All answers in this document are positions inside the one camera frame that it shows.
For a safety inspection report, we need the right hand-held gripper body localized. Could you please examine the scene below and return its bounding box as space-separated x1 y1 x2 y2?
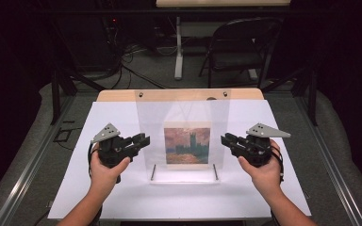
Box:
231 122 292 169

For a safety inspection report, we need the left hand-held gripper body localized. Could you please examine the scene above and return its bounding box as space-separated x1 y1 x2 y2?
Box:
90 122 140 170

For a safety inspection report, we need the clear acrylic picture frame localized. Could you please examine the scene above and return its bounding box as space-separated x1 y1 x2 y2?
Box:
134 89 232 186

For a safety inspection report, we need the person's left hand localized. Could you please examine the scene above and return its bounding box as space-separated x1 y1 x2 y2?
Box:
89 141 132 196

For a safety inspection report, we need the person's right hand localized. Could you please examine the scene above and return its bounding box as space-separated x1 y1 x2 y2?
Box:
238 138 283 197

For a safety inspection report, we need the white table board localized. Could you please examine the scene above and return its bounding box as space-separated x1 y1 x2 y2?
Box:
47 99 312 220

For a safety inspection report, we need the light wooden table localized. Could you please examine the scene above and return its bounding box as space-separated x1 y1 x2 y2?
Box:
96 88 265 103

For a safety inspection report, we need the black folding chair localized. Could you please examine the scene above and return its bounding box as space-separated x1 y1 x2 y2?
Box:
198 16 285 89

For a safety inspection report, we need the black metal stand brace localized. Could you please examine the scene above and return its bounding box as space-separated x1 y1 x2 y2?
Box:
50 67 107 126
261 60 319 127

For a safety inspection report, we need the white desk leg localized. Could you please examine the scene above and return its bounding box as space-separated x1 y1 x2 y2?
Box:
173 16 185 81

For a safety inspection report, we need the light background desk top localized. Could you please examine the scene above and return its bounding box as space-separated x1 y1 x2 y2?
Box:
156 0 291 8

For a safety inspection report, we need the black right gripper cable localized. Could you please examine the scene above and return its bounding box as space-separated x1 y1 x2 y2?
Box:
271 144 286 184

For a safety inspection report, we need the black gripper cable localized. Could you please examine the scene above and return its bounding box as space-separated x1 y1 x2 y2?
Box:
271 144 286 184
87 141 101 178

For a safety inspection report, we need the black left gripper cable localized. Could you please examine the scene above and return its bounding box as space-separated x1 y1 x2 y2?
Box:
87 141 101 178

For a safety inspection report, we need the bundle of black floor cables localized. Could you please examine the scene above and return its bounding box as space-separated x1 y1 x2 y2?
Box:
102 17 171 90

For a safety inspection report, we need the aluminium floor rail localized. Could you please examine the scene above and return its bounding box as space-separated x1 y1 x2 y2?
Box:
294 93 362 226
0 93 77 226

